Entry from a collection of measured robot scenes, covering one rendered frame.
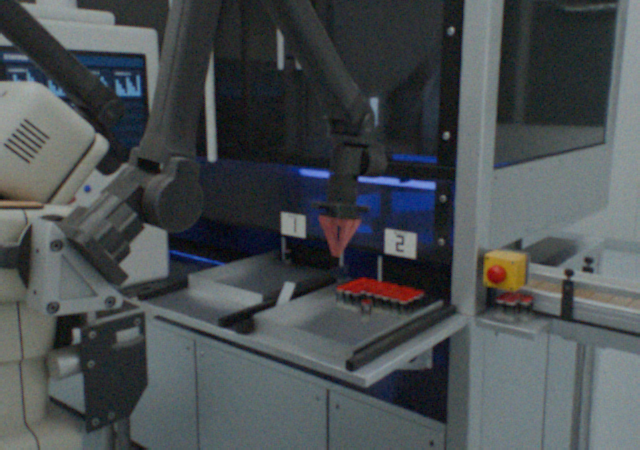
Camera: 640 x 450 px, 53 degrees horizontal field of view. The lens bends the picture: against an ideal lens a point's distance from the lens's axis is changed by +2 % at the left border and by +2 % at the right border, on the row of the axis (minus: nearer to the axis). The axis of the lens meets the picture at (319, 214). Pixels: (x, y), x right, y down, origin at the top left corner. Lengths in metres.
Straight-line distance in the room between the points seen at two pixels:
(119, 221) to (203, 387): 1.40
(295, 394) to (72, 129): 1.16
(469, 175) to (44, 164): 0.86
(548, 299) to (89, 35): 1.34
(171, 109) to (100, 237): 0.19
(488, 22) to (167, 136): 0.77
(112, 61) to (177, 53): 1.03
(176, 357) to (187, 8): 1.56
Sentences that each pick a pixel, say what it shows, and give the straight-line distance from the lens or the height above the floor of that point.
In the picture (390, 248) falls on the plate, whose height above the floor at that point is 1.00.
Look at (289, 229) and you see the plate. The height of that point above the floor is 1.01.
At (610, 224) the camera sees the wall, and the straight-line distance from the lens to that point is 6.16.
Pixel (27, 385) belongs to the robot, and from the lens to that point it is 1.05.
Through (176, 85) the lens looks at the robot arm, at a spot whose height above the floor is 1.38.
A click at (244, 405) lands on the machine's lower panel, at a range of 2.06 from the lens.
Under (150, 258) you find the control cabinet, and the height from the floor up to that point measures 0.88.
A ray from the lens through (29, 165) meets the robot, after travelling 0.94.
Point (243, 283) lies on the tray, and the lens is 1.68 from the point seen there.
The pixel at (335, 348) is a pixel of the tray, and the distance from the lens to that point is 1.23.
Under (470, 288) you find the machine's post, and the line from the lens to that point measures 1.46.
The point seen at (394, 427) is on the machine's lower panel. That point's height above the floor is 0.54.
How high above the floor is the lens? 1.38
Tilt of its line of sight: 11 degrees down
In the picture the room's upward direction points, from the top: straight up
